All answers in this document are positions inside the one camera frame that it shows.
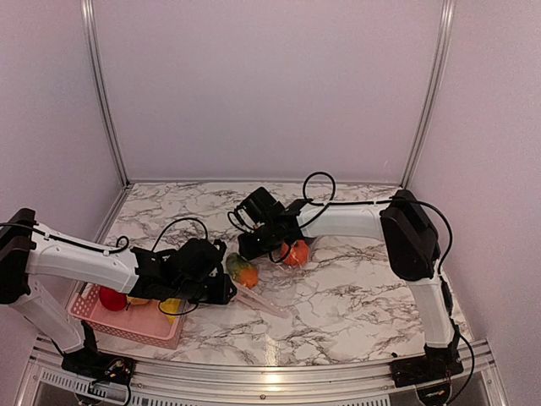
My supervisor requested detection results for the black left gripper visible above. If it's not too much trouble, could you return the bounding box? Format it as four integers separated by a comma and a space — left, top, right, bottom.
172, 272, 238, 305

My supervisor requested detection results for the yellow fake lemon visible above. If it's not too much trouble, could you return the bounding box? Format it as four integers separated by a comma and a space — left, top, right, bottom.
158, 298, 182, 324

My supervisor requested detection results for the orange fake fruit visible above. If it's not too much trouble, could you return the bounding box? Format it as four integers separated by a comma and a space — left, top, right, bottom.
281, 240, 310, 266

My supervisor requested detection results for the clear zip top bag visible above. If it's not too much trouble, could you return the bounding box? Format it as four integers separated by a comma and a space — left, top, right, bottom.
232, 238, 318, 319

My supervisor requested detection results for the beige fake bread ball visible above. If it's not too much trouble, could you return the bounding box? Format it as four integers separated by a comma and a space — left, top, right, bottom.
126, 296, 150, 306

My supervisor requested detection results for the red fake apple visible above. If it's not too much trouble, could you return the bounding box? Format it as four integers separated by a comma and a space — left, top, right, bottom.
98, 286, 128, 312

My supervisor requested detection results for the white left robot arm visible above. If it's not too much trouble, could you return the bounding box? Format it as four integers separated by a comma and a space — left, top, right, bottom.
1, 208, 237, 376

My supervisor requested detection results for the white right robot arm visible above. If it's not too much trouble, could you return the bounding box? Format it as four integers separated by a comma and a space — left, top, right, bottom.
232, 187, 457, 379

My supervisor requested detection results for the green orange fake mango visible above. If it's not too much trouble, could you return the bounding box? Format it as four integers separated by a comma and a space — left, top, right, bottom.
226, 253, 259, 288

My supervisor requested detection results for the pink perforated plastic basket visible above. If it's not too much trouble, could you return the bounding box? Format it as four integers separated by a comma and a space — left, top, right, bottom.
68, 284, 185, 349

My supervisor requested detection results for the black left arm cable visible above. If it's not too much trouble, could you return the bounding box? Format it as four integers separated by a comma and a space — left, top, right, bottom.
150, 217, 210, 316

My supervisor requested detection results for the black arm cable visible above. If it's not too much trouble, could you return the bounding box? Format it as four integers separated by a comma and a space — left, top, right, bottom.
302, 171, 453, 272
150, 217, 210, 316

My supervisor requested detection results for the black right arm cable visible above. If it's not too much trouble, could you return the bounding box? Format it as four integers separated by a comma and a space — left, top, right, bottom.
302, 171, 453, 272

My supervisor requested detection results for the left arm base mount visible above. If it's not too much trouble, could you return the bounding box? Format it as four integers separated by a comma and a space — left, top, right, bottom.
62, 353, 135, 386

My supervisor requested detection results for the front aluminium rail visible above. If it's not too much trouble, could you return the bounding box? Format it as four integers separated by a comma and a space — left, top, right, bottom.
16, 346, 508, 406

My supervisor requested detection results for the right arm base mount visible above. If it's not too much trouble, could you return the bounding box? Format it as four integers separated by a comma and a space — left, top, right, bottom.
390, 355, 464, 387

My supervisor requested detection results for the left aluminium frame post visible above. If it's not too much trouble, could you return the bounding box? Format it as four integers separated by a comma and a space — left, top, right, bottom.
80, 0, 130, 188

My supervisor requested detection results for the aluminium frame post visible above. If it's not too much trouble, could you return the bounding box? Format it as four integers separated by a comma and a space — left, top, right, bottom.
401, 0, 456, 189
80, 0, 130, 188

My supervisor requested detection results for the right aluminium frame post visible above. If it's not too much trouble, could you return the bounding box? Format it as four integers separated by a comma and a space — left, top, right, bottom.
401, 0, 456, 189

